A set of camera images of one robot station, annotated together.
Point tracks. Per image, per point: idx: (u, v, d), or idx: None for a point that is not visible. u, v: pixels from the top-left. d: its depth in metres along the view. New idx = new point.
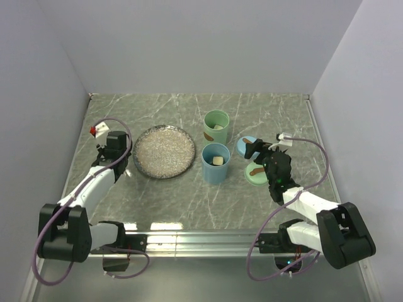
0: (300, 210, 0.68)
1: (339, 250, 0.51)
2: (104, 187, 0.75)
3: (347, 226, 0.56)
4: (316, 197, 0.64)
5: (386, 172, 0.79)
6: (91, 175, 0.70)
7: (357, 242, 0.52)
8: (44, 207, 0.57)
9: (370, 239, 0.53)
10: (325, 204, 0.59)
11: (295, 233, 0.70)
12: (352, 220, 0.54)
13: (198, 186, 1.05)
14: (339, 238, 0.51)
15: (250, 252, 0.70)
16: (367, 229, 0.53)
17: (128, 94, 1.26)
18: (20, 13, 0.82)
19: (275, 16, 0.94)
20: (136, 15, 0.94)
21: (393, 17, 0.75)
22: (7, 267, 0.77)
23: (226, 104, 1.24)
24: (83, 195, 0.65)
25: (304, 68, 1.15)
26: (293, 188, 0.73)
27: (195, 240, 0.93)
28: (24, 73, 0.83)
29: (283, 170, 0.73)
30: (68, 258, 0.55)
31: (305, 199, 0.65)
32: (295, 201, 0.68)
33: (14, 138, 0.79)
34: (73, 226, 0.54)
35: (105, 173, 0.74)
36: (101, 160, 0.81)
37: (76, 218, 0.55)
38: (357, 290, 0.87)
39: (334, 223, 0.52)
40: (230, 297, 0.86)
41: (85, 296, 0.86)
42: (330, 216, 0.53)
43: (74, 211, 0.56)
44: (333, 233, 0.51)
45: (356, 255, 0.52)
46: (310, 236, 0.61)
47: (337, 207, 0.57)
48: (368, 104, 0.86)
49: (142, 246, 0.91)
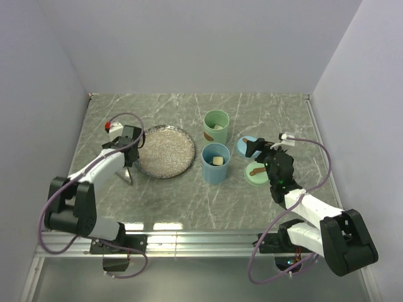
0: (302, 213, 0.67)
1: (341, 257, 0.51)
2: (112, 170, 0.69)
3: (351, 232, 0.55)
4: (318, 201, 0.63)
5: (387, 172, 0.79)
6: (101, 156, 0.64)
7: (359, 250, 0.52)
8: (53, 178, 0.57)
9: (374, 247, 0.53)
10: (328, 210, 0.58)
11: (300, 241, 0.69)
12: (356, 228, 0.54)
13: (198, 186, 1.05)
14: (342, 245, 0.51)
15: (255, 252, 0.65)
16: (369, 237, 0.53)
17: (128, 94, 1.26)
18: (20, 14, 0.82)
19: (274, 16, 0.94)
20: (136, 16, 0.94)
21: (394, 18, 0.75)
22: (7, 267, 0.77)
23: (226, 104, 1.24)
24: (92, 172, 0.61)
25: (304, 68, 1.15)
26: (295, 190, 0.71)
27: (195, 240, 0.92)
28: (23, 74, 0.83)
29: (284, 171, 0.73)
30: (72, 231, 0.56)
31: (307, 202, 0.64)
32: (298, 205, 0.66)
33: (13, 139, 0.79)
34: (80, 202, 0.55)
35: (116, 156, 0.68)
36: (113, 145, 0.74)
37: (82, 195, 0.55)
38: (357, 290, 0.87)
39: (337, 231, 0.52)
40: (230, 297, 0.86)
41: (85, 296, 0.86)
42: (333, 222, 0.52)
43: (82, 186, 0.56)
44: (335, 240, 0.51)
45: (358, 263, 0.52)
46: (312, 240, 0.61)
47: (341, 213, 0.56)
48: (368, 104, 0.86)
49: (142, 246, 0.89)
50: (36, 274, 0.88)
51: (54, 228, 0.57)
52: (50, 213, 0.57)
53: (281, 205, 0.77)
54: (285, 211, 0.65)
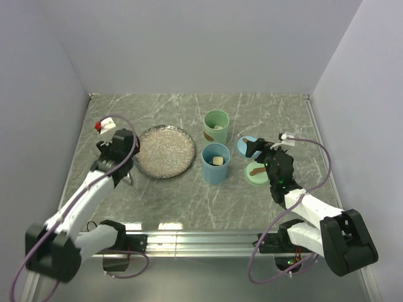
0: (301, 212, 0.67)
1: (341, 257, 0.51)
2: (99, 200, 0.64)
3: (350, 232, 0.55)
4: (318, 201, 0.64)
5: (387, 172, 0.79)
6: (84, 188, 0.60)
7: (359, 250, 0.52)
8: (28, 228, 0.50)
9: (374, 247, 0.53)
10: (328, 211, 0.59)
11: (299, 241, 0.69)
12: (356, 228, 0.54)
13: (198, 186, 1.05)
14: (342, 245, 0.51)
15: (255, 252, 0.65)
16: (369, 237, 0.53)
17: (128, 94, 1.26)
18: (20, 14, 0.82)
19: (274, 16, 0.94)
20: (136, 16, 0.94)
21: (394, 19, 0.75)
22: (7, 267, 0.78)
23: (226, 104, 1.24)
24: (72, 215, 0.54)
25: (304, 68, 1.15)
26: (295, 190, 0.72)
27: (195, 240, 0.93)
28: (24, 74, 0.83)
29: (284, 170, 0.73)
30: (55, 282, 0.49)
31: (307, 202, 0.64)
32: (298, 205, 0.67)
33: (14, 139, 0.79)
34: (57, 257, 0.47)
35: (101, 185, 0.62)
36: (99, 163, 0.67)
37: (58, 250, 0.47)
38: (357, 290, 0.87)
39: (337, 230, 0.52)
40: (230, 297, 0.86)
41: (85, 296, 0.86)
42: (333, 222, 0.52)
43: (59, 238, 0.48)
44: (335, 240, 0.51)
45: (358, 263, 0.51)
46: (313, 240, 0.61)
47: (341, 213, 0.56)
48: (368, 104, 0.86)
49: (142, 246, 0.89)
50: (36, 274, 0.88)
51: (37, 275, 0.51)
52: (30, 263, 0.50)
53: (282, 205, 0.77)
54: (285, 211, 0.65)
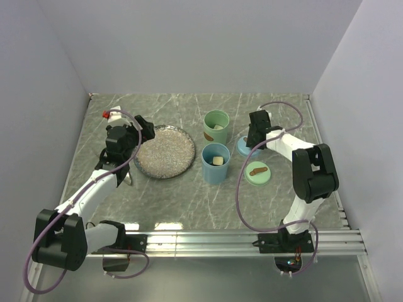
0: (279, 148, 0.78)
1: (306, 183, 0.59)
2: (104, 194, 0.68)
3: (318, 164, 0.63)
4: (295, 138, 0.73)
5: (388, 173, 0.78)
6: (92, 180, 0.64)
7: (324, 178, 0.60)
8: (40, 211, 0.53)
9: (336, 176, 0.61)
10: (301, 144, 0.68)
11: (299, 228, 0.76)
12: (323, 159, 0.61)
13: (198, 186, 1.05)
14: (308, 172, 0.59)
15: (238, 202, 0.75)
16: (334, 168, 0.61)
17: (128, 94, 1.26)
18: (20, 14, 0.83)
19: (272, 16, 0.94)
20: (135, 16, 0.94)
21: (395, 18, 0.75)
22: (7, 267, 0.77)
23: (226, 104, 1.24)
24: (81, 202, 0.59)
25: (303, 69, 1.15)
26: (276, 131, 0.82)
27: (195, 240, 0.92)
28: (24, 74, 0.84)
29: (255, 115, 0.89)
30: (62, 267, 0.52)
31: (286, 139, 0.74)
32: (277, 141, 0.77)
33: (13, 139, 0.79)
34: (68, 236, 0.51)
35: (107, 179, 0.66)
36: (104, 163, 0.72)
37: (70, 230, 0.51)
38: (359, 291, 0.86)
39: (305, 159, 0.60)
40: (230, 297, 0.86)
41: (85, 296, 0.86)
42: (303, 153, 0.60)
43: (70, 219, 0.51)
44: (303, 167, 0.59)
45: (321, 189, 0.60)
46: (295, 204, 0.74)
47: (313, 146, 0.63)
48: (369, 104, 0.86)
49: (142, 246, 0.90)
50: (36, 274, 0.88)
51: (42, 262, 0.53)
52: (38, 248, 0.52)
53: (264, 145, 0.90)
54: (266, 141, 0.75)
